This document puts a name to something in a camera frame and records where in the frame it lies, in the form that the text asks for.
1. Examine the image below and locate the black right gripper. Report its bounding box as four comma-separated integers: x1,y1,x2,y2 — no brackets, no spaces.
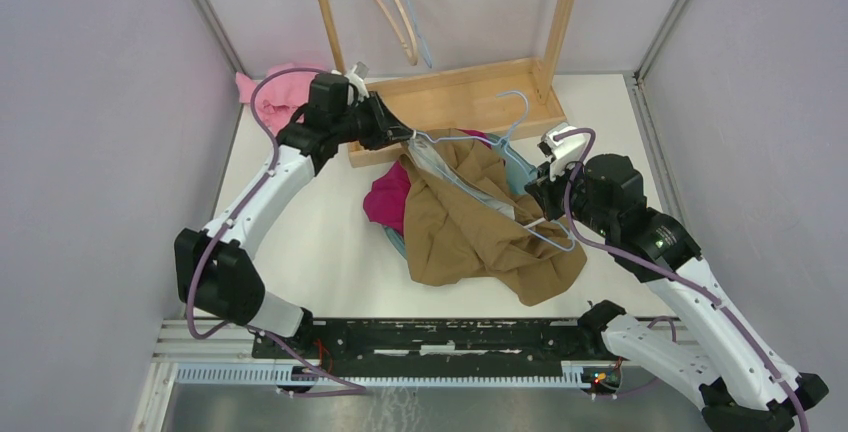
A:
526,150,616,237

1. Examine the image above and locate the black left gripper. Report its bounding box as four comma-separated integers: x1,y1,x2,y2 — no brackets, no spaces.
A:
333,91,415,152

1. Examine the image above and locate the magenta cloth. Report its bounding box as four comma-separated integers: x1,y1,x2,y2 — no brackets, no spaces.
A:
363,128,505,236

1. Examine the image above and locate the wooden clothes rack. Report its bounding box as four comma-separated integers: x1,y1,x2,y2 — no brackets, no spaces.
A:
318,0,576,167

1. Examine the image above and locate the brown skirt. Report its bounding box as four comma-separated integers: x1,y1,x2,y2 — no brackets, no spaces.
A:
398,129,588,306

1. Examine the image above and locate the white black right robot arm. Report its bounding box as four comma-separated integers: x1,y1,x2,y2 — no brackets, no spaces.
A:
525,154,828,431

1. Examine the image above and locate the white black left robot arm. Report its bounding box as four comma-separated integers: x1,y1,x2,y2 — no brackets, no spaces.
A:
174,71,416,359

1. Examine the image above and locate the beige wooden hanger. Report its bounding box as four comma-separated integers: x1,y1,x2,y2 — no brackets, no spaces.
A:
337,0,421,67

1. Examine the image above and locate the teal plastic basket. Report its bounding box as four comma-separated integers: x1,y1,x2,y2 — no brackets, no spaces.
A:
363,130,535,259

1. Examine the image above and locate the pink crumpled cloth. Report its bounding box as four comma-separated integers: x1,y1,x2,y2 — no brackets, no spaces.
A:
255,63,318,135

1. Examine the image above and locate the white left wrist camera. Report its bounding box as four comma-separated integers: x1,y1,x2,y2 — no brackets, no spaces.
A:
332,61,369,104

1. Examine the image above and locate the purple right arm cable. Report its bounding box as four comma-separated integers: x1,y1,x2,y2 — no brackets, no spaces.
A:
553,127,811,432

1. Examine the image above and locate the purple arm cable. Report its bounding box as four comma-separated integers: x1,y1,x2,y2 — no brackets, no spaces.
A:
553,127,811,432
184,67,369,398

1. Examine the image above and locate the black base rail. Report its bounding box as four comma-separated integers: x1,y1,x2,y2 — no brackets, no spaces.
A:
285,318,615,379

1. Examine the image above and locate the white slotted cable duct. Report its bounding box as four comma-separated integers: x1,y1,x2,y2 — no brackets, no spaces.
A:
175,363,600,390

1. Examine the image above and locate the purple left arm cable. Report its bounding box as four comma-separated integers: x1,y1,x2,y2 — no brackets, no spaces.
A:
184,67,369,398

